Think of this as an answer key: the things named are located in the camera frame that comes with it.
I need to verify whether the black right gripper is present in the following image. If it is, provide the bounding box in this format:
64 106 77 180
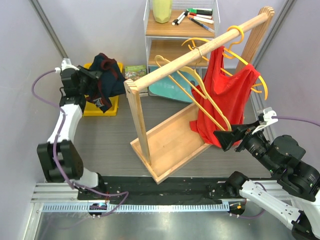
212 118 279 173

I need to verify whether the navy blue tank top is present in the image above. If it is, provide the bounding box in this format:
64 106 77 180
85 53 126 113

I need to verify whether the red tank top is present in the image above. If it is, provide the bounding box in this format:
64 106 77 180
189 46 260 148

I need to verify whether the orange yellow plastic hanger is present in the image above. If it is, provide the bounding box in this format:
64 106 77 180
181 24 270 100

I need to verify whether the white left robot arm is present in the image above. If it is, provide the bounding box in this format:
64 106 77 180
36 58 107 200

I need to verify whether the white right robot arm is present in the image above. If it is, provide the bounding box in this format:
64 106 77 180
213 122 320 240

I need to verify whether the yellow plastic bin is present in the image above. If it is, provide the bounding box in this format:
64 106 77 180
82 62 124 117

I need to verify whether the green picture book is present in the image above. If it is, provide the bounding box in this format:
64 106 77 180
124 65 147 81

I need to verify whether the wooden clothes rack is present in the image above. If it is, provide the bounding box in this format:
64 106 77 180
124 6 275 184

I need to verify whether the teal cutting board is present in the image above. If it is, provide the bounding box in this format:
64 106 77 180
148 72 192 103

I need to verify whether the pale green vase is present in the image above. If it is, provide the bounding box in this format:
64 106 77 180
152 0 173 24

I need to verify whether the black white marker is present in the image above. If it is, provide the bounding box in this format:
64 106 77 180
175 10 189 26
171 11 186 26

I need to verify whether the orange capped marker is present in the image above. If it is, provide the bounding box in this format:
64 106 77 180
188 15 214 24

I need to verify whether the blue grey pen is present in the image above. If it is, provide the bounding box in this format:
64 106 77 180
188 17 215 33

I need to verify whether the red capped marker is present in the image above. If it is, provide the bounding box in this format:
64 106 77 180
188 12 213 20

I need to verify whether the green capped marker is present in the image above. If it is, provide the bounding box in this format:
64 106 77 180
186 8 213 16

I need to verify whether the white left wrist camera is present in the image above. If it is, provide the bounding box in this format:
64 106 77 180
54 58 79 74

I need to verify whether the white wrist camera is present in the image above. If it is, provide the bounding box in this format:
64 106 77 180
54 58 79 74
252 107 278 134

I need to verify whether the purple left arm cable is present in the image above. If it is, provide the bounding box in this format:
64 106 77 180
31 69 130 217

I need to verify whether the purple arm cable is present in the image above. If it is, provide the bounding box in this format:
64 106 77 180
271 115 320 128
31 69 130 217

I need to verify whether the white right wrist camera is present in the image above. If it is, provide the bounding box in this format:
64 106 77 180
252 107 278 134

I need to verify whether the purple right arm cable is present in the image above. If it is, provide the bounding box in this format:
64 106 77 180
271 115 320 128

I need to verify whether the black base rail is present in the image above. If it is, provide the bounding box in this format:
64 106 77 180
77 174 256 208

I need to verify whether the white wire shelf unit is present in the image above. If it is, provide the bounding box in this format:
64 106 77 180
142 0 221 76

